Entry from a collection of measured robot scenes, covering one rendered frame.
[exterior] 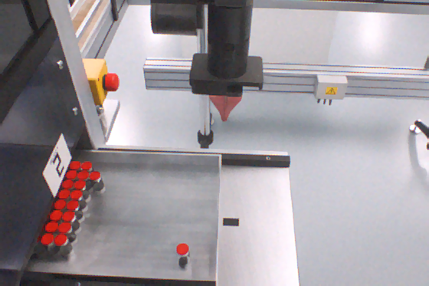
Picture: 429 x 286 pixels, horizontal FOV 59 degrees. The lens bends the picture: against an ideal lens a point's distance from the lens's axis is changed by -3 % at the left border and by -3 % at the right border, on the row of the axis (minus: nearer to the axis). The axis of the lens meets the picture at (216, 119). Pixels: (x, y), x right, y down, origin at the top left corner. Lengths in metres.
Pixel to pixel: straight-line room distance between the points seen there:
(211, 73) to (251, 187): 0.31
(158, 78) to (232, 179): 0.96
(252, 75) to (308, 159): 1.51
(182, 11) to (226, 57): 0.08
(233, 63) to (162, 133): 1.63
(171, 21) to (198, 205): 0.38
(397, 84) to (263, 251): 1.21
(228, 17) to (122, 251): 0.44
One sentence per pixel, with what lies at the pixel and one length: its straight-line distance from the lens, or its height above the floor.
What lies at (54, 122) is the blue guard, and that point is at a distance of 0.66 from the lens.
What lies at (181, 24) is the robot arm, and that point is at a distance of 0.49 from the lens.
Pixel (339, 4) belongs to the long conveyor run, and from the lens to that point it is 1.47.
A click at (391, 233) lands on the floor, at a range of 1.89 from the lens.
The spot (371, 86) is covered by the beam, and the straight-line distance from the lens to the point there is 1.74.
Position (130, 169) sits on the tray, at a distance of 0.82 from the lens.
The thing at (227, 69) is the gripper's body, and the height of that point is 1.19.
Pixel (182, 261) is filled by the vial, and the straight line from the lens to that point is 0.66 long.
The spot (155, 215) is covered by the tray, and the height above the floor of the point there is 0.88.
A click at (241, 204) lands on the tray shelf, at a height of 0.88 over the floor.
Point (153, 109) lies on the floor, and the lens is 2.28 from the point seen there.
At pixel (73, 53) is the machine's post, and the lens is 0.72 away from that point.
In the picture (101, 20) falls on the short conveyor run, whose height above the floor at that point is 0.93.
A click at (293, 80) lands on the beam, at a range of 1.65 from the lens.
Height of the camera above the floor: 1.50
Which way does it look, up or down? 43 degrees down
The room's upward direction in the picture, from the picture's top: straight up
